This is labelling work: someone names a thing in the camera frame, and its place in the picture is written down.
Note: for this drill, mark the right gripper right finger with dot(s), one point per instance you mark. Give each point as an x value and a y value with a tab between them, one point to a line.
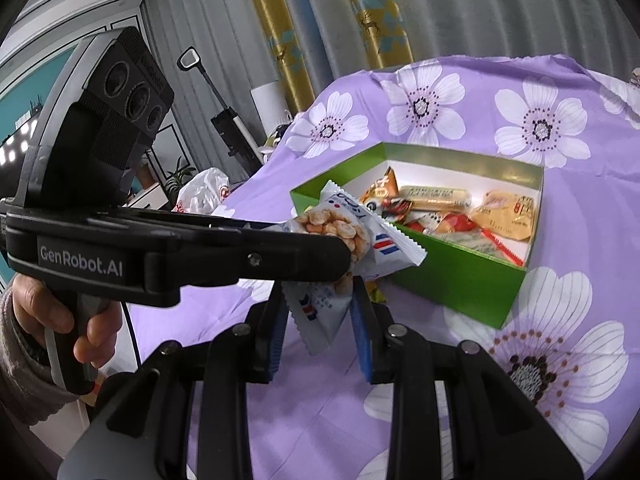
495	432

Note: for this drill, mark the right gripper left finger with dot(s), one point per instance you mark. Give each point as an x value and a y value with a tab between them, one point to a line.
143	432

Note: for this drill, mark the long white red snack pack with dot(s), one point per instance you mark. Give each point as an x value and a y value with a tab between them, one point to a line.
459	229

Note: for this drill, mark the white biscuit ball bag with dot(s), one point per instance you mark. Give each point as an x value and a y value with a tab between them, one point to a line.
324	250

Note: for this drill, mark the orange rice cracker bag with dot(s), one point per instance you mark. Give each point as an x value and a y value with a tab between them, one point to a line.
506	214

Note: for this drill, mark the soda cracker pack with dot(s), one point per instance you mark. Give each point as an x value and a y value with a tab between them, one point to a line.
435	198

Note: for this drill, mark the orange melon seed bag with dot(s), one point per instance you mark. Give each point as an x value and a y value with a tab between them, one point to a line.
384	199

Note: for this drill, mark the person's left hand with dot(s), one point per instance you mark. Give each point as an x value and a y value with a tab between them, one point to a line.
36	309

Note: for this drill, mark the black television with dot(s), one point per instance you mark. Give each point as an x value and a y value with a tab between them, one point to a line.
13	152

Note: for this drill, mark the purple floral tablecloth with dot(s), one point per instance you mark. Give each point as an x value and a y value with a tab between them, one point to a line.
571	341

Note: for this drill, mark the potted green plant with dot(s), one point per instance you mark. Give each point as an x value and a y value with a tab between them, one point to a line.
178	178

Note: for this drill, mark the white plastic bag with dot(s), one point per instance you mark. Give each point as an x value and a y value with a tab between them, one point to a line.
204	192

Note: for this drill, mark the black upright vacuum cleaner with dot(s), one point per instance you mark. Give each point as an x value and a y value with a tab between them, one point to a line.
228	123

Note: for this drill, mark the green cardboard box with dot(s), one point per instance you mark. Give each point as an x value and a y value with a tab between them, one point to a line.
477	285

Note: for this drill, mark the white cylindrical air purifier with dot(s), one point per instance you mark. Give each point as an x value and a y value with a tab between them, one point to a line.
272	108

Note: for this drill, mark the gold patterned curtain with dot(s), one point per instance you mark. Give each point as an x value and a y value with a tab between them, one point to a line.
314	42

